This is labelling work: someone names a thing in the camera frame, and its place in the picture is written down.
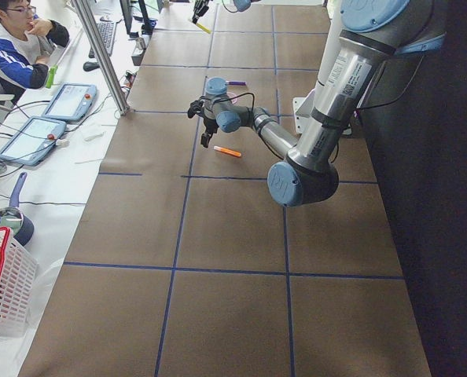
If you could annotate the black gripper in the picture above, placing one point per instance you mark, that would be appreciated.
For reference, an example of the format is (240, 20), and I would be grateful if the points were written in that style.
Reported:
(200, 8)
(210, 125)

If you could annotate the yellow highlighter pen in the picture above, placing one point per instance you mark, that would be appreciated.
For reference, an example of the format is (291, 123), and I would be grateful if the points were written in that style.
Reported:
(203, 28)

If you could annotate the orange highlighter pen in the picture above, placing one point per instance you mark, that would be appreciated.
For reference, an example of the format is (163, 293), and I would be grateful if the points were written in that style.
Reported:
(227, 151)

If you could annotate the purple marker pen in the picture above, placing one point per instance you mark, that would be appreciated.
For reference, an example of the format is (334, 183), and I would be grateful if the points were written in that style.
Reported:
(235, 83)

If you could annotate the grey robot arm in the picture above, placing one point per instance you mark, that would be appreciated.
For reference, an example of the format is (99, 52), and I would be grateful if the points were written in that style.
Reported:
(363, 35)
(238, 7)

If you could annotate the pink mesh pen holder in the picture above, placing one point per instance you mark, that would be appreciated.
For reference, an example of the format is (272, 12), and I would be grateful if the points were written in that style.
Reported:
(233, 97)

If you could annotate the black computer monitor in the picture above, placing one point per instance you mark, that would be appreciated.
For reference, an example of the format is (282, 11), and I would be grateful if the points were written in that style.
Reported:
(147, 23)

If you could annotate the black keyboard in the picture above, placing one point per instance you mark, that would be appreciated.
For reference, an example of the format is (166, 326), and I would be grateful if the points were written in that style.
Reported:
(107, 30)

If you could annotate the black computer mouse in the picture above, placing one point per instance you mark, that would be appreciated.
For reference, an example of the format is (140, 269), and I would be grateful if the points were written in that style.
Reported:
(90, 66)

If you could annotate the far blue teach pendant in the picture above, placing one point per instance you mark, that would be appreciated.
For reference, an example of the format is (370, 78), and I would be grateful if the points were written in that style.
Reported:
(71, 102)

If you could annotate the blue teach pendant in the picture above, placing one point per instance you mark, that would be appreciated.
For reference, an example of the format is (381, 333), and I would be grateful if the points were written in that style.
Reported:
(33, 141)
(71, 102)

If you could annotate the near blue teach pendant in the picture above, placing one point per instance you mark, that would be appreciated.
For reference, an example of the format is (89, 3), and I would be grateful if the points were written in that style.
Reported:
(33, 141)

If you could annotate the seated person in blue jacket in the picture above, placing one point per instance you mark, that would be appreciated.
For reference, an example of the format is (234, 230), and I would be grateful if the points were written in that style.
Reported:
(26, 43)

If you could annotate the white red plastic basket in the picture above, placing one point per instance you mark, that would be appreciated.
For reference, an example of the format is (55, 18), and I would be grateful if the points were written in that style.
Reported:
(17, 274)

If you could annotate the aluminium frame post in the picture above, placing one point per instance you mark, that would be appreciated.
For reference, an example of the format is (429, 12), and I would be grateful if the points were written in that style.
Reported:
(89, 24)

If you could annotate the white pedestal column with base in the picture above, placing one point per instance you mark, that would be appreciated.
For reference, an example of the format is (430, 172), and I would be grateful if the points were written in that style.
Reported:
(340, 84)

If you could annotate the green handled reacher grabber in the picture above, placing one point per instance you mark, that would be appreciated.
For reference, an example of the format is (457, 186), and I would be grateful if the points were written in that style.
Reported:
(58, 55)

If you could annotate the blue handled pan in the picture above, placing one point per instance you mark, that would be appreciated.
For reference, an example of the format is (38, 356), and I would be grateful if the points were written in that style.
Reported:
(12, 216)

